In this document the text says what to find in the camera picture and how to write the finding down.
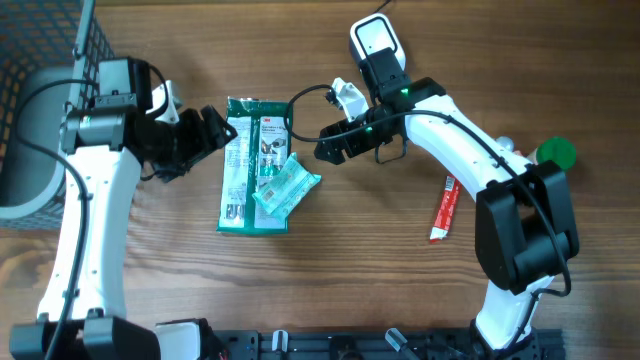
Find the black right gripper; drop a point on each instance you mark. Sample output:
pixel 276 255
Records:
pixel 336 148

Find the red sachet stick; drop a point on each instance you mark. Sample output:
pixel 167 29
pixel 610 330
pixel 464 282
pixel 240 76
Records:
pixel 446 210

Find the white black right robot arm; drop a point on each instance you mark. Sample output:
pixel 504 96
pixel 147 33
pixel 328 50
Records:
pixel 525 230

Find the green lid plastic jar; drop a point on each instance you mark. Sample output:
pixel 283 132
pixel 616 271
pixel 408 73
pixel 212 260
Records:
pixel 557 149

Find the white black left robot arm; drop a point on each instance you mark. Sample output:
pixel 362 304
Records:
pixel 103 149

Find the white barcode scanner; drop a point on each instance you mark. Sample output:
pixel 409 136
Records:
pixel 372 34

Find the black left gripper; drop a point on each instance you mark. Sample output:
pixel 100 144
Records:
pixel 195 142

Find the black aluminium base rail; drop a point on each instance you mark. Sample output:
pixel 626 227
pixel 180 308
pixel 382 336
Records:
pixel 444 343

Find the dark grey plastic basket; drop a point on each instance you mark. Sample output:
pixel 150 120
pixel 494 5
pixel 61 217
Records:
pixel 50 50

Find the green 3M gloves packet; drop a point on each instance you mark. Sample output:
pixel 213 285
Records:
pixel 251 160

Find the teal small wipes packet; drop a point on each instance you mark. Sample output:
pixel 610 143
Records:
pixel 280 195

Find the yellow Vim liquid bottle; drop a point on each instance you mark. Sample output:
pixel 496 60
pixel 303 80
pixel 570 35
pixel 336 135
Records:
pixel 506 142

